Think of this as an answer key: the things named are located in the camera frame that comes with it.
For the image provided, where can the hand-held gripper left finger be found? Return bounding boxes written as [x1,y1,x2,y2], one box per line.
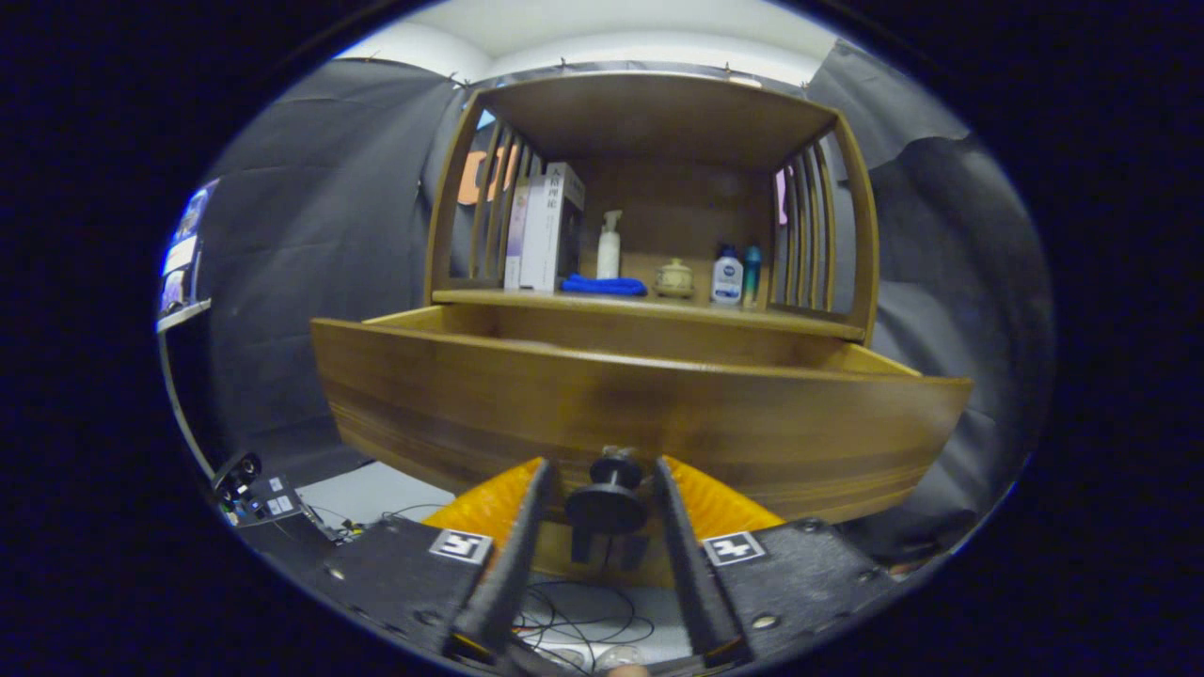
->
[325,457,558,659]

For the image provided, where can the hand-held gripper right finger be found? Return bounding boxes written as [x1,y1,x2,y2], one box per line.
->
[656,455,899,664]

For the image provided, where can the black drawer knob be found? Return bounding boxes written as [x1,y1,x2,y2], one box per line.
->
[564,447,650,537]

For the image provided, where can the wooden drawer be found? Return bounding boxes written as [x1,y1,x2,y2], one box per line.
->
[310,303,974,589]

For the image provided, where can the wooden cabinet door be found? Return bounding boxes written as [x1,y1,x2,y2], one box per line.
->
[538,517,610,586]
[609,531,680,589]

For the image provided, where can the wooden countertop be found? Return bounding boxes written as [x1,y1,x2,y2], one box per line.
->
[433,282,866,341]

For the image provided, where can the wooden cabinet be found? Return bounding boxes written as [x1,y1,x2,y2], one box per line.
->
[423,71,880,589]

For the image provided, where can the black control box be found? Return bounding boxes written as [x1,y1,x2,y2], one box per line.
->
[212,453,330,529]

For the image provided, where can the small beige lidded pot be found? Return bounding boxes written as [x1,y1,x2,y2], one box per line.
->
[654,259,697,300]

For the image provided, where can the white lotion bottle blue cap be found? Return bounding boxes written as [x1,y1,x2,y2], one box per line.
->
[711,244,744,306]

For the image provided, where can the blue cloth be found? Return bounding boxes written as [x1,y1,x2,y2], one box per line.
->
[561,274,648,297]

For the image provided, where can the pale purple book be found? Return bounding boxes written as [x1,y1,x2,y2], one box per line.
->
[504,179,532,290]

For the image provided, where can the white spray bottle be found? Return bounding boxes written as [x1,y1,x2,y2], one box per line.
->
[597,210,624,280]

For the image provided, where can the white boxed book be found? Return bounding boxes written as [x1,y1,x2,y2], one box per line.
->
[520,162,586,292]

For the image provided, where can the white stand with tray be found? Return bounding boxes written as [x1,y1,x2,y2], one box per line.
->
[155,299,217,480]

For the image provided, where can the computer monitor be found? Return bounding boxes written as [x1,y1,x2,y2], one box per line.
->
[158,181,219,316]

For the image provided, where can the black floor cables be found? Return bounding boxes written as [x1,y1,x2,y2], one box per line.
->
[513,578,657,670]

